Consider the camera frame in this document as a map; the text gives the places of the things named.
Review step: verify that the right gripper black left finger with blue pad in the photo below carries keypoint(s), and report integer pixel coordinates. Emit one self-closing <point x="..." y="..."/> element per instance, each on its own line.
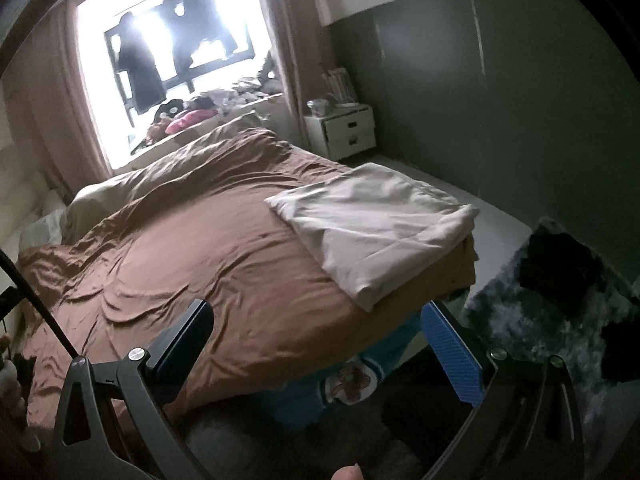
<point x="87" y="441"/>

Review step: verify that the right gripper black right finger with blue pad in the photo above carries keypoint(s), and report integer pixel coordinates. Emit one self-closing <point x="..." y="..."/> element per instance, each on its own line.
<point x="524" y="422"/>

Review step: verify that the large beige jacket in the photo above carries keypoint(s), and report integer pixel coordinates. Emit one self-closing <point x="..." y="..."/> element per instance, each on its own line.
<point x="373" y="229"/>

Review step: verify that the dark clothes hanging at window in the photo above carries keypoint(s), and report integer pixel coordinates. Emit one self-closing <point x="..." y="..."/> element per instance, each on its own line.
<point x="159" y="45"/>

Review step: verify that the person's left hand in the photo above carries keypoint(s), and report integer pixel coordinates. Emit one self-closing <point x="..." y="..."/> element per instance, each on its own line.
<point x="13" y="404"/>

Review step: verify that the person's right thumb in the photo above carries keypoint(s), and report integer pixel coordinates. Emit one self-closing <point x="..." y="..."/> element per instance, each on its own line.
<point x="351" y="472"/>

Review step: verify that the dark shaggy rug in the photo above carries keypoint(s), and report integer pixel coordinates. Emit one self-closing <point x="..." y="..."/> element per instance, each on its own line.
<point x="558" y="296"/>

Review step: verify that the teal cartoon bed skirt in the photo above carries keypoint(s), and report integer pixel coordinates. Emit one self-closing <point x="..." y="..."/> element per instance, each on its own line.
<point x="301" y="403"/>

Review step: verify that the brown bed sheet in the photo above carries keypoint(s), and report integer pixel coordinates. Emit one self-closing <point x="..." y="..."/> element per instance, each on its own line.
<point x="210" y="235"/>

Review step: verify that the beige duvet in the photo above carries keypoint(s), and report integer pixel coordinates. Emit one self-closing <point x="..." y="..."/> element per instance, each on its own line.
<point x="188" y="150"/>

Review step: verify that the pink curtain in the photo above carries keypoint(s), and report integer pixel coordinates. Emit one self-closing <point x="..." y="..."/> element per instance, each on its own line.
<point x="47" y="105"/>

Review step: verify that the white nightstand with drawers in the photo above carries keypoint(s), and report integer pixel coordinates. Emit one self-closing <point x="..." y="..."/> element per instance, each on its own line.
<point x="343" y="133"/>

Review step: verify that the metal cup on nightstand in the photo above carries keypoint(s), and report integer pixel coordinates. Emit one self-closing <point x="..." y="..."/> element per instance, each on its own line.
<point x="319" y="107"/>

